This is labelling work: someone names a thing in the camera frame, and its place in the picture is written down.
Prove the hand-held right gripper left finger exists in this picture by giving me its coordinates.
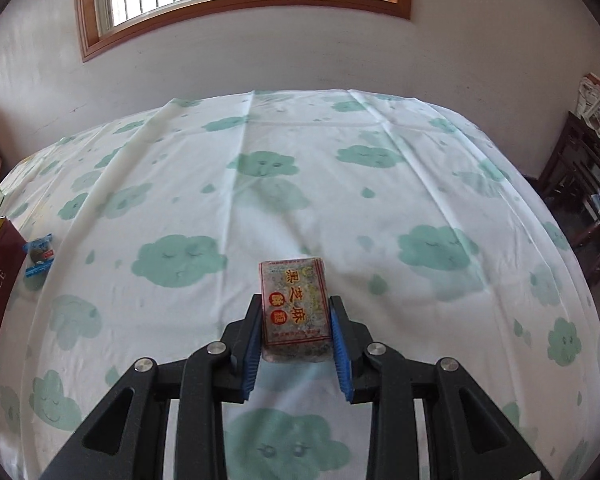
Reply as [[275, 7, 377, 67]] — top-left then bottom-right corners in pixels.
[[40, 294, 264, 480]]

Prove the dark wooden furniture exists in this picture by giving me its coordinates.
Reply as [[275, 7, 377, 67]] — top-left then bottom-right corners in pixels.
[[537, 110, 600, 368]]

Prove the wooden framed window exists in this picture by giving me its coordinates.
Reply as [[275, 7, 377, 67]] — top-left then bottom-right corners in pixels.
[[74, 0, 413, 63]]

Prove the small blue candy packet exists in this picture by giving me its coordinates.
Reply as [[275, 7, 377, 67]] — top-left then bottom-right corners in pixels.
[[22, 233, 56, 279]]

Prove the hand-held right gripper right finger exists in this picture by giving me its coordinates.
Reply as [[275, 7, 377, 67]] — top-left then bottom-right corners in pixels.
[[329, 296, 553, 480]]

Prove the cloud print tablecloth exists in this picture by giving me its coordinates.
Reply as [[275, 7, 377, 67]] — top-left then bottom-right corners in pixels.
[[0, 89, 600, 480]]

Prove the black sesame bar packet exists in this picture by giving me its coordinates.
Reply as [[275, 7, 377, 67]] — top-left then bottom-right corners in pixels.
[[258, 256, 331, 363]]

